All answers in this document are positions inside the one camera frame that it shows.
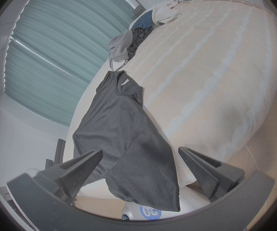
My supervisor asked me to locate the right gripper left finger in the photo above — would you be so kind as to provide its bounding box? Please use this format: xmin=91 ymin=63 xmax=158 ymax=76
xmin=36 ymin=149 xmax=103 ymax=200

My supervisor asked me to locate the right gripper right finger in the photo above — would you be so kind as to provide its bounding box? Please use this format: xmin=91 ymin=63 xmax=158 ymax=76
xmin=178 ymin=146 xmax=245 ymax=200

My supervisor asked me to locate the black T-shirt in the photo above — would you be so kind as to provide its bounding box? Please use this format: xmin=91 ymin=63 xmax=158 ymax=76
xmin=72 ymin=70 xmax=181 ymax=212

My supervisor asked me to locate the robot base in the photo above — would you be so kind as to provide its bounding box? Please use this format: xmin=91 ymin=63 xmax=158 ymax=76
xmin=121 ymin=199 xmax=164 ymax=223

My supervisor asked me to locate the bed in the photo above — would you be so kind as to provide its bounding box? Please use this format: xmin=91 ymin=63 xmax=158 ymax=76
xmin=64 ymin=0 xmax=277 ymax=199

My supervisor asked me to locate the pile of clothes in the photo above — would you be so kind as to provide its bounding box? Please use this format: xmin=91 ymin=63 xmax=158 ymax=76
xmin=107 ymin=0 xmax=182 ymax=72

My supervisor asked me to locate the blue-green curtain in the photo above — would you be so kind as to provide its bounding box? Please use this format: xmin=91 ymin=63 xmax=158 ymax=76
xmin=9 ymin=0 xmax=141 ymax=81
xmin=3 ymin=39 xmax=105 ymax=129

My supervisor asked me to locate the grey bedside table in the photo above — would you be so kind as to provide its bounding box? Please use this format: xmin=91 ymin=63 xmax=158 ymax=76
xmin=134 ymin=5 xmax=146 ymax=17

